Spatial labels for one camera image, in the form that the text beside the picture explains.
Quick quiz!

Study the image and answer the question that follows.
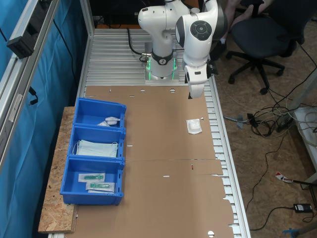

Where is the tangle of floor cables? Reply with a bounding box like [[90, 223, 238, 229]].
[[247, 94, 317, 139]]

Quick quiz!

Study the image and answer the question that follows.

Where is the packed white mask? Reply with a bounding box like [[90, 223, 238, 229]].
[[186, 118, 203, 135]]

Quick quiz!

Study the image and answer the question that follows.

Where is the blue bin with surgical masks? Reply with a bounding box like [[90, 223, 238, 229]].
[[67, 123, 127, 161]]

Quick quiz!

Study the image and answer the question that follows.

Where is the person's leg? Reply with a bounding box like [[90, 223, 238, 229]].
[[210, 0, 240, 61], [231, 4, 256, 31]]

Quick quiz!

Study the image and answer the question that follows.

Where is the blue tape piece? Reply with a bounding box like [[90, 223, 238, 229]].
[[282, 228, 302, 237]]

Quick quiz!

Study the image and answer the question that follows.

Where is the OSB wood board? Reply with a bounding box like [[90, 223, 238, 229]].
[[37, 106, 79, 234]]

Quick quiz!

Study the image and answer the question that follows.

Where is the power strip on beam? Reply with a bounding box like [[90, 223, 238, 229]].
[[6, 0, 54, 60]]

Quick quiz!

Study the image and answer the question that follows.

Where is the blue bin with mask packets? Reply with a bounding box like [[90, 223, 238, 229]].
[[73, 97, 127, 129]]

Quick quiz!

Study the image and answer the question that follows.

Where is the long black floor cable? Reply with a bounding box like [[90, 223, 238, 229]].
[[245, 133, 283, 224]]

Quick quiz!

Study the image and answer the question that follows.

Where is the brown cardboard sheet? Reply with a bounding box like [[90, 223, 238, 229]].
[[84, 85, 224, 176], [74, 159, 235, 238]]

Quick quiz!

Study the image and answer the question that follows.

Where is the black floor power strip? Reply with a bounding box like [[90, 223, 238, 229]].
[[276, 115, 294, 132]]

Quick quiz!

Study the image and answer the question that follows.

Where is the blue bin with green packets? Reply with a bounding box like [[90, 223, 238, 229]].
[[59, 155, 125, 206]]

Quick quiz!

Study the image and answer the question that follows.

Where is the clear packet with green part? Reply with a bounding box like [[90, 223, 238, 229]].
[[78, 173, 106, 183], [85, 182, 116, 194]]

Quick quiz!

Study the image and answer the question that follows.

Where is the black power adapter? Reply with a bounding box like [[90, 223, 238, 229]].
[[293, 203, 312, 213]]

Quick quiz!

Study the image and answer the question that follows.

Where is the white mask in clear bag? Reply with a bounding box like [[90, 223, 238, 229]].
[[105, 116, 121, 126]]

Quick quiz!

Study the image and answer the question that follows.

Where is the stack of pale surgical masks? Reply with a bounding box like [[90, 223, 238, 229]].
[[72, 139, 119, 158]]

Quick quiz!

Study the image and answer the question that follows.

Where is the black office chair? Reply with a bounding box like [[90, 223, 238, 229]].
[[225, 0, 317, 95]]

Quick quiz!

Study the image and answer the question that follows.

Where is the hanging black cable with plug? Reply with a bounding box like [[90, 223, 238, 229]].
[[28, 86, 38, 106]]

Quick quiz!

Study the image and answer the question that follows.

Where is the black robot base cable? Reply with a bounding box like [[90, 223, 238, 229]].
[[127, 28, 152, 63]]

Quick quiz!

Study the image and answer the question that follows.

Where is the red and white tag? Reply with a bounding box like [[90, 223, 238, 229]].
[[275, 171, 293, 184]]

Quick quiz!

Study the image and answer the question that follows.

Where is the long aluminium beam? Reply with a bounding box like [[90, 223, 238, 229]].
[[0, 0, 60, 174]]

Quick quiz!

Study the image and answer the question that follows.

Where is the aluminium frame post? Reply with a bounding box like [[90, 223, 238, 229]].
[[79, 0, 97, 37]]

